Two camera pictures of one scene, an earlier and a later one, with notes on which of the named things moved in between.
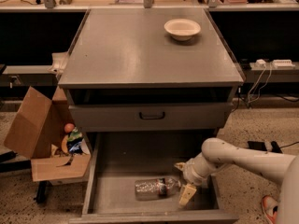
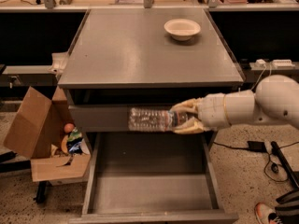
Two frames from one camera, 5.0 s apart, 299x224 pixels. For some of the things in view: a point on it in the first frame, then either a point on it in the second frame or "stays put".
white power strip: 283,63 stays put
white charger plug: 261,63 stays put
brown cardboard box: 36,134 stays put
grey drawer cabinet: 149,86 stays put
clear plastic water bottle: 150,189 to 154,119
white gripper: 191,174 to 211,112
